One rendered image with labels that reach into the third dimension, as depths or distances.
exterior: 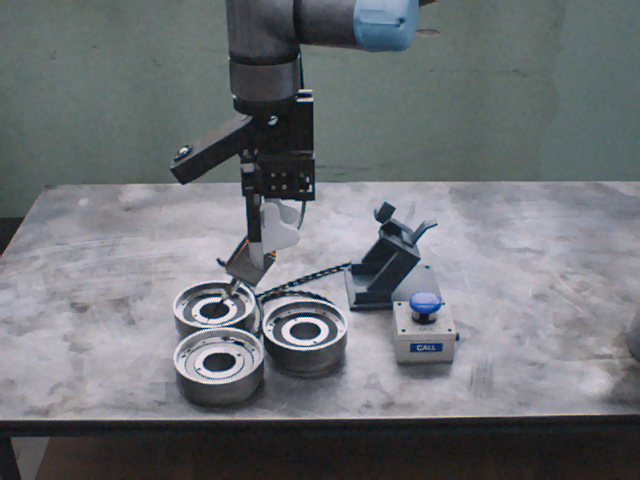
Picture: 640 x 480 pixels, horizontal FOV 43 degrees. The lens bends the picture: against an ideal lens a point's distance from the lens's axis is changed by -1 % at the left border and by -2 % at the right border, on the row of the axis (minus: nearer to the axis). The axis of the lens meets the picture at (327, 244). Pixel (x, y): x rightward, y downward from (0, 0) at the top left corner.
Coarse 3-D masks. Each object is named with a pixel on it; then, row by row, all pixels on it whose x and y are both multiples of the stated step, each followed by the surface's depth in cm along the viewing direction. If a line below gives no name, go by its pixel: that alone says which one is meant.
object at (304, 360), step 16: (288, 304) 106; (304, 304) 107; (320, 304) 107; (272, 320) 105; (304, 320) 105; (336, 320) 105; (272, 336) 102; (288, 336) 102; (304, 336) 106; (320, 336) 102; (272, 352) 100; (288, 352) 99; (304, 352) 98; (320, 352) 99; (336, 352) 100; (288, 368) 101; (304, 368) 100; (320, 368) 101
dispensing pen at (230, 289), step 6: (246, 234) 99; (246, 240) 98; (240, 246) 99; (234, 252) 100; (228, 258) 101; (228, 264) 100; (234, 282) 100; (240, 282) 100; (228, 288) 101; (234, 288) 101; (222, 294) 102; (228, 294) 101; (222, 300) 102; (216, 306) 103; (210, 318) 103
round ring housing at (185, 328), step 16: (192, 288) 110; (208, 288) 111; (224, 288) 111; (240, 288) 110; (176, 304) 107; (208, 304) 109; (224, 304) 108; (176, 320) 104; (224, 320) 105; (240, 320) 103
